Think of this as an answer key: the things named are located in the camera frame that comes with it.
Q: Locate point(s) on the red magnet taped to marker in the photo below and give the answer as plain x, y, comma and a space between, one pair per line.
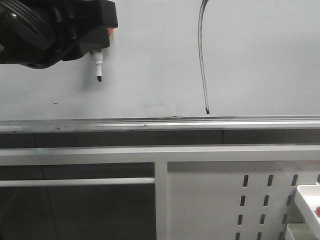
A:
111, 33

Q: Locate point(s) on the white lower tray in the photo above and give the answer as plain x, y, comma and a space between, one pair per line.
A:
299, 231

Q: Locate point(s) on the white plastic tray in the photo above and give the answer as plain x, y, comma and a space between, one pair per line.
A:
307, 199

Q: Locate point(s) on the large whiteboard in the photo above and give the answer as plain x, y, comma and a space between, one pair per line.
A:
261, 60

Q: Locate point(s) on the white metal stand frame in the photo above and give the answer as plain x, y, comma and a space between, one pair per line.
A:
113, 193

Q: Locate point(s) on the small red object in tray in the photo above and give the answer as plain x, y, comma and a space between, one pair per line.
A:
317, 211

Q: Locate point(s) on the white whiteboard marker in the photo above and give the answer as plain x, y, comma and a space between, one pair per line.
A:
98, 59

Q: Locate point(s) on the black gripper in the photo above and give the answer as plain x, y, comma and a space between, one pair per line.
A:
40, 33

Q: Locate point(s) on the white perforated metal panel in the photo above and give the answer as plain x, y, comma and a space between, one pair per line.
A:
238, 200

